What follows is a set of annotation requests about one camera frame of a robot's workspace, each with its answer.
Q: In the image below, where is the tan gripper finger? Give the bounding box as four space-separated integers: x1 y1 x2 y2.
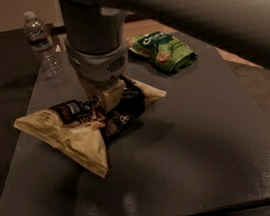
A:
78 74 103 102
99 79 126 112

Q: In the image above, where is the brown sea salt chip bag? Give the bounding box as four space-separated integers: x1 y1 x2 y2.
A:
14 75 166 178

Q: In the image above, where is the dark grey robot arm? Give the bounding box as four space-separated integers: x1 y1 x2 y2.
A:
59 0 270 70

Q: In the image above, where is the green chip bag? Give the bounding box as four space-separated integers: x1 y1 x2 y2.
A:
126 31 198 74

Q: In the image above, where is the clear plastic water bottle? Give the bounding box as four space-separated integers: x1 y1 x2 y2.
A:
23 11 63 79

